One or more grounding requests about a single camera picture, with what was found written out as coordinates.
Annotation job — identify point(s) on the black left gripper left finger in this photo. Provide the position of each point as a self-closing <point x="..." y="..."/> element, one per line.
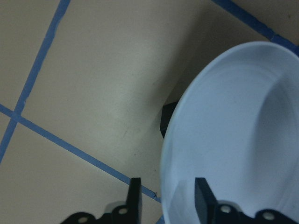
<point x="134" y="201"/>

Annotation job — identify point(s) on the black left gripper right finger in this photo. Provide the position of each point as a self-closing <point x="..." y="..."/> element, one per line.
<point x="205" y="201"/>

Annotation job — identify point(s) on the light blue plate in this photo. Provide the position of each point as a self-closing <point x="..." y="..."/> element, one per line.
<point x="237" y="126"/>

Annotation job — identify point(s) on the black plate rack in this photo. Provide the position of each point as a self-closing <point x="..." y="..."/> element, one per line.
<point x="167" y="112"/>

